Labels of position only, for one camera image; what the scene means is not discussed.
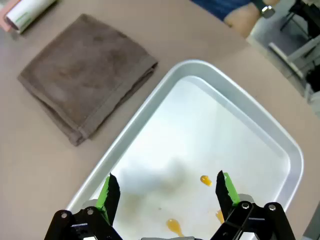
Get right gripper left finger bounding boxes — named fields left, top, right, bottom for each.
left=44, top=172, right=122, bottom=240

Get black wrist watch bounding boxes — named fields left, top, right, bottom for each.
left=251, top=0, right=276, bottom=19

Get black metal frame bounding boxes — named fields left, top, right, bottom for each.
left=279, top=0, right=320, bottom=38

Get person's left forearm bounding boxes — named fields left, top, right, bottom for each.
left=223, top=0, right=263, bottom=38

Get pink white lint roller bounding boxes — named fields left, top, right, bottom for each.
left=0, top=0, right=58, bottom=35

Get brown towel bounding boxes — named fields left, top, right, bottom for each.
left=17, top=13, right=159, bottom=147

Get orange sauce stain with tail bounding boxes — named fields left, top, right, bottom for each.
left=166, top=218, right=185, bottom=237
left=215, top=209, right=226, bottom=225

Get small round orange sauce stain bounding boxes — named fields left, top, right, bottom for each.
left=200, top=175, right=213, bottom=187

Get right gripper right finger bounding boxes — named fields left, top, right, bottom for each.
left=209, top=170, right=297, bottom=240

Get blue jeans of person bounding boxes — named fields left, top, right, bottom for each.
left=191, top=0, right=253, bottom=21

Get large white table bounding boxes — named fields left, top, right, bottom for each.
left=268, top=34, right=320, bottom=78

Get silver metal tray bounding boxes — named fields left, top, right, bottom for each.
left=65, top=59, right=305, bottom=240

